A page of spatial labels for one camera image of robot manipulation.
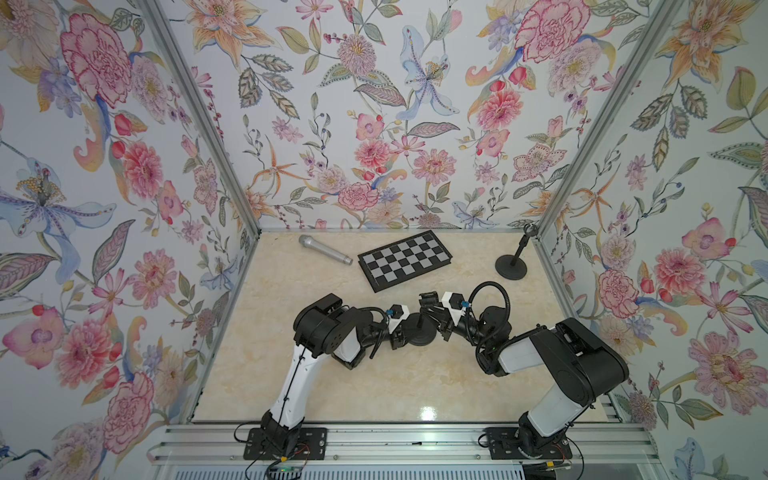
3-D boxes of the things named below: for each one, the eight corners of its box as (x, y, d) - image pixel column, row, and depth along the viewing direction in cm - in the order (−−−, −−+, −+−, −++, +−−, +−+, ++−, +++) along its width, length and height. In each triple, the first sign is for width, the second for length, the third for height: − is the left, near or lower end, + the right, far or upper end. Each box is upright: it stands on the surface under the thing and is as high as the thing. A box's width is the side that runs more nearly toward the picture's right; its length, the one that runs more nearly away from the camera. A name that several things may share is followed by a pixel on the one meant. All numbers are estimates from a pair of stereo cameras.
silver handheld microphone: (300, 243, 119) (298, 238, 117) (304, 238, 121) (303, 233, 118) (350, 265, 112) (349, 260, 110) (354, 260, 114) (354, 254, 111)
